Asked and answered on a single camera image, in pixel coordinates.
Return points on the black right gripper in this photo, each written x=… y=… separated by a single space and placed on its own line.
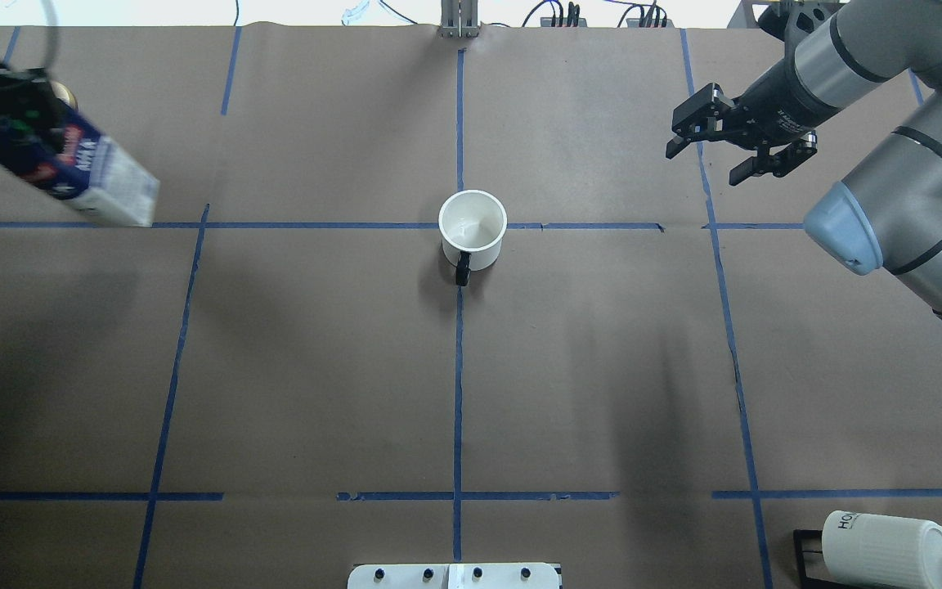
x=773 y=100

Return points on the blue white milk carton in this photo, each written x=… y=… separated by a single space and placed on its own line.
x=92 y=173

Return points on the white mug black handle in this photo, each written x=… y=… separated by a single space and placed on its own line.
x=472 y=225

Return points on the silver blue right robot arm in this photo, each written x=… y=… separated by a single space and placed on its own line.
x=886 y=212

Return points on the white cup on rack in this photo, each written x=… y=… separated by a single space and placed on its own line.
x=878 y=551

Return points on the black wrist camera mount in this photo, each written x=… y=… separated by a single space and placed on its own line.
x=791 y=21

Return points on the black wire mug rack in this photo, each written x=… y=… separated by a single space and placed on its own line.
x=806 y=542

